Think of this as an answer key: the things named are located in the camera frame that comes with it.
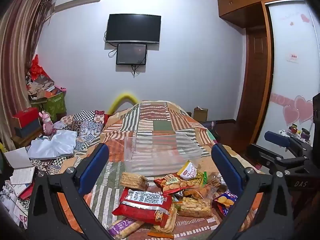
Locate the red plastic bag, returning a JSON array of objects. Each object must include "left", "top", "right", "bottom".
[{"left": 30, "top": 54, "right": 50, "bottom": 80}]

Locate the orange spicy strip packet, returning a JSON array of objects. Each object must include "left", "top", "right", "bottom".
[{"left": 175, "top": 186, "right": 210, "bottom": 199}]

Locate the clear peanut bag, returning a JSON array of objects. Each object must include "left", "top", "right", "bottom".
[{"left": 176, "top": 196, "right": 213, "bottom": 218}]

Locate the grey box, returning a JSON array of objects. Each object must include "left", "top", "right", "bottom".
[{"left": 14, "top": 119, "right": 42, "bottom": 138}]

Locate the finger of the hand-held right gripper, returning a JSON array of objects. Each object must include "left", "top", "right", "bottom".
[
  {"left": 264, "top": 131, "right": 313, "bottom": 158},
  {"left": 247, "top": 143, "right": 310, "bottom": 177}
]

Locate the large red snack packet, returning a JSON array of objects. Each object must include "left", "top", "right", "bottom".
[{"left": 112, "top": 188, "right": 173, "bottom": 227}]

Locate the purple rice cracker packet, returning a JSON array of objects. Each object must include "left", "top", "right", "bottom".
[{"left": 107, "top": 217, "right": 145, "bottom": 239}]

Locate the red chip packet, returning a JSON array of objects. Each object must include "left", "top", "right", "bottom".
[{"left": 153, "top": 173, "right": 198, "bottom": 194}]

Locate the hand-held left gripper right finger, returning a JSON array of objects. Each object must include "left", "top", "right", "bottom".
[{"left": 211, "top": 143, "right": 295, "bottom": 240}]

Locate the green snack packet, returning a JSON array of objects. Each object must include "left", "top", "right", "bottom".
[{"left": 192, "top": 170, "right": 208, "bottom": 187}]

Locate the white heart-decorated sliding door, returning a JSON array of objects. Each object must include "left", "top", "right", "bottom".
[{"left": 255, "top": 0, "right": 320, "bottom": 151}]

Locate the yellow foam tube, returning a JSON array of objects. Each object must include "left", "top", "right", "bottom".
[{"left": 107, "top": 92, "right": 140, "bottom": 116}]

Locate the small brown cardboard box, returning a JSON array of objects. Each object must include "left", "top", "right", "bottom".
[{"left": 193, "top": 107, "right": 209, "bottom": 122}]

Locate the striped patchwork bedspread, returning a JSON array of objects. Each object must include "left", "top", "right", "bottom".
[{"left": 56, "top": 101, "right": 265, "bottom": 240}]

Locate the pink rabbit toy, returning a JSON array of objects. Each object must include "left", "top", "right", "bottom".
[{"left": 39, "top": 110, "right": 57, "bottom": 135}]

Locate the open white notebook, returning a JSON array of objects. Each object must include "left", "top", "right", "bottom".
[{"left": 4, "top": 147, "right": 36, "bottom": 186}]

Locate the light blue cloth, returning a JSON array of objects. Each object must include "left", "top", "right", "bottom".
[{"left": 27, "top": 130, "right": 78, "bottom": 159}]

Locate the checkered patterned quilt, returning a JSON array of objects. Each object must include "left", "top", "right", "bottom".
[{"left": 29, "top": 109, "right": 105, "bottom": 176}]

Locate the clear brown cracker pack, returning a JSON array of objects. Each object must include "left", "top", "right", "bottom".
[{"left": 119, "top": 171, "right": 149, "bottom": 191}]

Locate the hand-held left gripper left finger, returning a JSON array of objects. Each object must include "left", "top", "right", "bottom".
[{"left": 27, "top": 143, "right": 113, "bottom": 240}]

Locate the blue potato chip packet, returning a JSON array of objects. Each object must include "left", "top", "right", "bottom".
[{"left": 212, "top": 189, "right": 238, "bottom": 217}]

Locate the striped brown curtain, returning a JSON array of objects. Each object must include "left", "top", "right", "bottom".
[{"left": 0, "top": 0, "right": 54, "bottom": 151}]

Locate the wooden overhead cabinet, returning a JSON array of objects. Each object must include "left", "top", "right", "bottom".
[{"left": 217, "top": 0, "right": 304, "bottom": 28}]

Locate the white yellow snack packet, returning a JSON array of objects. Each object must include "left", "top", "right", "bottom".
[{"left": 177, "top": 160, "right": 199, "bottom": 181}]

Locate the orange rice cake packet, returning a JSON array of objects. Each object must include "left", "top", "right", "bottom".
[{"left": 147, "top": 205, "right": 178, "bottom": 239}]

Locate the pile of paper bags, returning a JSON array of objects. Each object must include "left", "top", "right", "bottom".
[{"left": 26, "top": 74, "right": 59, "bottom": 102}]

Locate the green cardboard box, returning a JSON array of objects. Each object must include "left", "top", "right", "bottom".
[{"left": 30, "top": 92, "right": 67, "bottom": 121}]

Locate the brown wooden door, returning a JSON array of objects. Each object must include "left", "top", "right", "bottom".
[{"left": 236, "top": 27, "right": 269, "bottom": 153}]

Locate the red box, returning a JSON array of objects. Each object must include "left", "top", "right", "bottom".
[{"left": 12, "top": 107, "right": 40, "bottom": 128}]

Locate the small black wall monitor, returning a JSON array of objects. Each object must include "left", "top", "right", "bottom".
[{"left": 116, "top": 43, "right": 148, "bottom": 66}]

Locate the black wall television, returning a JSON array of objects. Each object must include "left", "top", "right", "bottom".
[{"left": 105, "top": 14, "right": 162, "bottom": 44}]

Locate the clear plastic container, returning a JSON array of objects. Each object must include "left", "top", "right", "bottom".
[{"left": 124, "top": 133, "right": 203, "bottom": 177}]

